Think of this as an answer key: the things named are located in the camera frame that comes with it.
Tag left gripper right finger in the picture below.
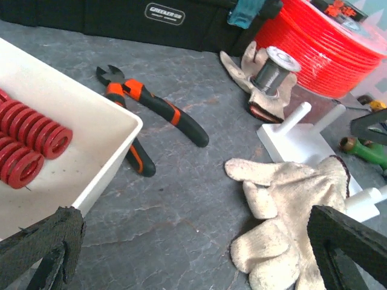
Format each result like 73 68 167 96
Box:
307 205 386 289

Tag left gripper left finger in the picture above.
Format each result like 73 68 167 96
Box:
1 207 86 289

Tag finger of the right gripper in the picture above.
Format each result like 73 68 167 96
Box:
350 109 386 145

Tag green brass valve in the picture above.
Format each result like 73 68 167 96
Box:
339 137 386 171

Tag beige work glove front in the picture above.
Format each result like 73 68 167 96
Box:
224 155 350 289

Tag beige work glove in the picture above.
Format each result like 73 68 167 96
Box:
224 155 350 289
220 41 301 123

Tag white peg base plate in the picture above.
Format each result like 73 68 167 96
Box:
256 101 387 223

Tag white spring tray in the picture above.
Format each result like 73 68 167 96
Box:
1 40 143 239

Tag red spring in tray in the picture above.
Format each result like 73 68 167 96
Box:
1 90 73 160
1 132 45 189

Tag red filament spool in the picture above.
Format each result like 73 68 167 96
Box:
255 1 386 98

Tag beige work glove rear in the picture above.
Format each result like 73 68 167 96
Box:
220 41 301 123

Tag orange black pliers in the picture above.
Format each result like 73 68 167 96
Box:
96 64 210 178

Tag black toolbox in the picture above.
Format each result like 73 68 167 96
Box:
1 1 283 56

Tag yellow handled tool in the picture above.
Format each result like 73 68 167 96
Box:
357 95 386 112

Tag solder wire spool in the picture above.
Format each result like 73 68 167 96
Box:
251 46 301 97

